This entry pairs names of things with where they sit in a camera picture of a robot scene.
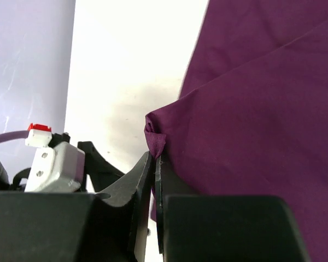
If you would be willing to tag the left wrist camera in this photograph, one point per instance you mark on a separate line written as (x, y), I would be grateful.
(58, 166)

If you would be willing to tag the purple cloth mat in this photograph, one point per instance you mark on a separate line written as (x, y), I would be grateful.
(252, 116)

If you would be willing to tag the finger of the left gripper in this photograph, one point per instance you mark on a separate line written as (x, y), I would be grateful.
(100, 171)

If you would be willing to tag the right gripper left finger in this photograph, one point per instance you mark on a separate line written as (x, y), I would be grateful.
(111, 225)

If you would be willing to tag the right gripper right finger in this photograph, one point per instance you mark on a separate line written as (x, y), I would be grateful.
(192, 227)

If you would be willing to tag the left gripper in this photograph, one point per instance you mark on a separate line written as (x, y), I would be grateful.
(23, 174)

